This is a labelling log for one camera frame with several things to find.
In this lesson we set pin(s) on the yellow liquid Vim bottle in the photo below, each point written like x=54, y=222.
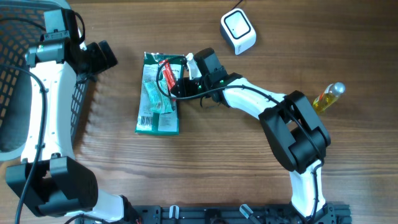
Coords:
x=328, y=97

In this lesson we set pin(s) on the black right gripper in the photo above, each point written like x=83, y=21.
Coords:
x=184, y=88

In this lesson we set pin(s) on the light teal wipes packet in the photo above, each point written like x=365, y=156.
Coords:
x=159, y=103

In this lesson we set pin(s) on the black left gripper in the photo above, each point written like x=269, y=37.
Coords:
x=101, y=55

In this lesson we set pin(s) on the white barcode scanner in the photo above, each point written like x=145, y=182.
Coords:
x=237, y=31

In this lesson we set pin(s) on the green 3M glove package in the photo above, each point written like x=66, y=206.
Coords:
x=149, y=122

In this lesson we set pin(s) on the red stick sachet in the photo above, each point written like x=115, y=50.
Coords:
x=168, y=76

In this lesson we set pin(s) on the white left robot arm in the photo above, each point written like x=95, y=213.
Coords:
x=49, y=181

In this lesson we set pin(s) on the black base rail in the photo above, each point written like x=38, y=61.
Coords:
x=268, y=214

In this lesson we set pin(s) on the grey plastic mesh basket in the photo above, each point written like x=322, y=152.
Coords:
x=12, y=93

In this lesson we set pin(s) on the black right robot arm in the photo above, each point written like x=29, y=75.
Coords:
x=296, y=136

